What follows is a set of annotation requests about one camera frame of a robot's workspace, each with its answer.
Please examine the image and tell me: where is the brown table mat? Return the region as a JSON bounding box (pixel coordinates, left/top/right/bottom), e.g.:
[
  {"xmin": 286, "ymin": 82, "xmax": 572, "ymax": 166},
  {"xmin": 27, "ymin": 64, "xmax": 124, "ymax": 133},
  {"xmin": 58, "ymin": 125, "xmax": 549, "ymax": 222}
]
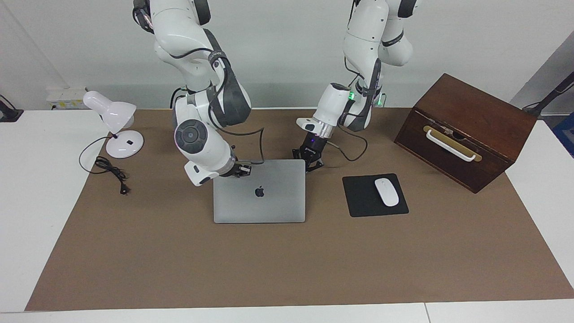
[{"xmin": 25, "ymin": 108, "xmax": 574, "ymax": 311}]

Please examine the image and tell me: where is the black stand pole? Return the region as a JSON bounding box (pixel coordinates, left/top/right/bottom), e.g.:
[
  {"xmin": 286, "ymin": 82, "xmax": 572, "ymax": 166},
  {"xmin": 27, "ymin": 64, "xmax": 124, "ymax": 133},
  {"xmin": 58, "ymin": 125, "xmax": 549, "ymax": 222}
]
[{"xmin": 522, "ymin": 72, "xmax": 574, "ymax": 118}]

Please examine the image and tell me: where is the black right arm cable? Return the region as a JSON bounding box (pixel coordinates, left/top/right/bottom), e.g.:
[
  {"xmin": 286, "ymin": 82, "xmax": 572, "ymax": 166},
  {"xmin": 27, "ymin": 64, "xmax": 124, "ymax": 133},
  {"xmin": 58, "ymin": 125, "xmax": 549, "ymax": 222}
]
[{"xmin": 215, "ymin": 127, "xmax": 265, "ymax": 165}]

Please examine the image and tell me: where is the white box handle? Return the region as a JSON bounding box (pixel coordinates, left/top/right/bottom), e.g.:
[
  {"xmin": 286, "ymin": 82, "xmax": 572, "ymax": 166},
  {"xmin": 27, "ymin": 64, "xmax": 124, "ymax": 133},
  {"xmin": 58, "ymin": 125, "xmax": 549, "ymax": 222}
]
[{"xmin": 425, "ymin": 129, "xmax": 477, "ymax": 162}]

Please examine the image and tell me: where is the brass box handle plate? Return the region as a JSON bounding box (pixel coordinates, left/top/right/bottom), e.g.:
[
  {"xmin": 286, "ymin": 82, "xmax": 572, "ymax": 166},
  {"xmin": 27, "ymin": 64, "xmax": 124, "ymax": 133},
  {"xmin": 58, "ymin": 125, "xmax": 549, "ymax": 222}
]
[{"xmin": 423, "ymin": 126, "xmax": 483, "ymax": 162}]

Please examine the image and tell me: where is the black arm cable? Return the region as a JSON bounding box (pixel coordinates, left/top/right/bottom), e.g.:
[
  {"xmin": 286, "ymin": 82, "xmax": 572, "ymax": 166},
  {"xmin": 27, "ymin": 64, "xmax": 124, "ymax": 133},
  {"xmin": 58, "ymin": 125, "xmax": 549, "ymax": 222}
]
[
  {"xmin": 215, "ymin": 127, "xmax": 265, "ymax": 165},
  {"xmin": 326, "ymin": 123, "xmax": 369, "ymax": 162}
]

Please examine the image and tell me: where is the silver grey laptop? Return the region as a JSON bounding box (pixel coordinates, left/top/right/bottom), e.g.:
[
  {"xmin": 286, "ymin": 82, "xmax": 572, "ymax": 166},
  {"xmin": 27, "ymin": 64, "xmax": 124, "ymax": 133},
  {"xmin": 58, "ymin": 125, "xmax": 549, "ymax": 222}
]
[{"xmin": 213, "ymin": 159, "xmax": 306, "ymax": 224}]

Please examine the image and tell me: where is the dark brown wooden box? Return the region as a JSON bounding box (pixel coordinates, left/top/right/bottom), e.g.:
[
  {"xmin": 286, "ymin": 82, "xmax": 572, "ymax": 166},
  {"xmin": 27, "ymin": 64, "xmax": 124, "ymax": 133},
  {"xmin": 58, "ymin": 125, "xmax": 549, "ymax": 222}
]
[{"xmin": 394, "ymin": 73, "xmax": 538, "ymax": 194}]

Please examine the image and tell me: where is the white computer mouse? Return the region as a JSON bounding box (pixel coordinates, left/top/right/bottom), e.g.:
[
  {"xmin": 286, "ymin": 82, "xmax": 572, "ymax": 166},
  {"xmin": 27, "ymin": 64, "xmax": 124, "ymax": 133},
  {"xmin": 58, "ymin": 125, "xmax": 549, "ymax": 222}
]
[{"xmin": 374, "ymin": 178, "xmax": 400, "ymax": 207}]

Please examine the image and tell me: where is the blue object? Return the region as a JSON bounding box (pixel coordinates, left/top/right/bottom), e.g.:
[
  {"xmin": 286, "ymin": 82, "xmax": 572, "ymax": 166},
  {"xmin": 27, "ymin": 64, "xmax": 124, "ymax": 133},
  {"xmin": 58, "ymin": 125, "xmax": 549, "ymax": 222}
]
[{"xmin": 552, "ymin": 112, "xmax": 574, "ymax": 157}]

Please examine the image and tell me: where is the white desk lamp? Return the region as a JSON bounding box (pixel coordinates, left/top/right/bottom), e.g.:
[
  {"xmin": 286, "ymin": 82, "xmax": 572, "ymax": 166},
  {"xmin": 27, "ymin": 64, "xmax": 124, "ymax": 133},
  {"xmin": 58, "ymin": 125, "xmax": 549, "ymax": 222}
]
[{"xmin": 83, "ymin": 91, "xmax": 145, "ymax": 159}]

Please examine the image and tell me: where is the black mouse pad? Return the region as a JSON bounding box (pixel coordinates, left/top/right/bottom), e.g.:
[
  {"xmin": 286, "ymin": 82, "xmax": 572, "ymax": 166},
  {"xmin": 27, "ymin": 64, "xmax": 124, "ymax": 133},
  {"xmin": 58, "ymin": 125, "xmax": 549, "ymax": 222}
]
[{"xmin": 342, "ymin": 173, "xmax": 409, "ymax": 218}]

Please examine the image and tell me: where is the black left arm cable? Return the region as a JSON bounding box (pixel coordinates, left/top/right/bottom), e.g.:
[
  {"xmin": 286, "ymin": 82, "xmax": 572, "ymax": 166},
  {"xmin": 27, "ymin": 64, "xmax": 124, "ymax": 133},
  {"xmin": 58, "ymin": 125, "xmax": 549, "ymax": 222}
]
[{"xmin": 326, "ymin": 123, "xmax": 369, "ymax": 162}]

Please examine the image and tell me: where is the black clamp mount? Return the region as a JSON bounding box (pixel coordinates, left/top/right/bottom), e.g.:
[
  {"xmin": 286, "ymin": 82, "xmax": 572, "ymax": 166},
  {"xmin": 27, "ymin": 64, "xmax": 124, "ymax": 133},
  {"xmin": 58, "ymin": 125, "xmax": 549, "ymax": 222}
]
[{"xmin": 0, "ymin": 94, "xmax": 24, "ymax": 122}]

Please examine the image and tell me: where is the white power strip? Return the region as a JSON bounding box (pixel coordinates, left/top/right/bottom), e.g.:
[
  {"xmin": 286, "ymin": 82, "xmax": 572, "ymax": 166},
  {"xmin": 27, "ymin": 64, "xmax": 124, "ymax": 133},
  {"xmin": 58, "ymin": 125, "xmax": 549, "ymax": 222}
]
[{"xmin": 46, "ymin": 87, "xmax": 88, "ymax": 110}]

